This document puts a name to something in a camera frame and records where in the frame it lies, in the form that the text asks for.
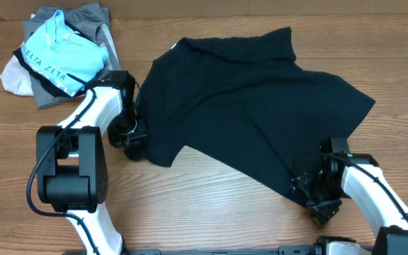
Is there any black t-shirt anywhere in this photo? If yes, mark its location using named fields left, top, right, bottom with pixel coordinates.
left=126, top=28, right=375, bottom=205

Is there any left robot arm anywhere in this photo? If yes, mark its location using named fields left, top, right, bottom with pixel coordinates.
left=26, top=71, right=147, bottom=255

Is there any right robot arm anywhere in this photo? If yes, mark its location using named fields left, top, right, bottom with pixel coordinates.
left=291, top=137, right=408, bottom=255

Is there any light blue folded t-shirt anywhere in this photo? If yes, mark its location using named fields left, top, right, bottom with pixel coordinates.
left=20, top=10, right=109, bottom=96

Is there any grey folded garment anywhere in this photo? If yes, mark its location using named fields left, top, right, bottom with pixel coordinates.
left=22, top=3, right=123, bottom=110

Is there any white garment under pile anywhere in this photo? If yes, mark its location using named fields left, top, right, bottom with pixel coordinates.
left=0, top=13, right=35, bottom=97

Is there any black folded garment in pile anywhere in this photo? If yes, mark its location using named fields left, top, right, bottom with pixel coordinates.
left=13, top=48, right=86, bottom=98

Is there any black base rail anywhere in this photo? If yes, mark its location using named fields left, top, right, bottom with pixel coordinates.
left=121, top=245, right=315, bottom=255

